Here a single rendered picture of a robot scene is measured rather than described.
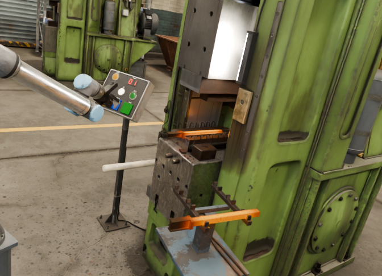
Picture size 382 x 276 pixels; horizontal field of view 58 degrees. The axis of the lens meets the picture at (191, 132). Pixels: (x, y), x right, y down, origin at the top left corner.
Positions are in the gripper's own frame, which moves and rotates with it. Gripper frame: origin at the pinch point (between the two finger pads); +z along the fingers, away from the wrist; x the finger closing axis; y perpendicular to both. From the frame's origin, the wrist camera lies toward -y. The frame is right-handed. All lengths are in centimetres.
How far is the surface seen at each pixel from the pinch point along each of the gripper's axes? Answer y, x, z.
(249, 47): -45, 75, -22
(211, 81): -28, 56, -6
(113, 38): -159, -318, 307
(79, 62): -91, -353, 293
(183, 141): 7.2, 48.6, 8.6
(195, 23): -52, 40, -21
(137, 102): -5.5, 5.2, 11.0
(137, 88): -14.6, 0.7, 10.9
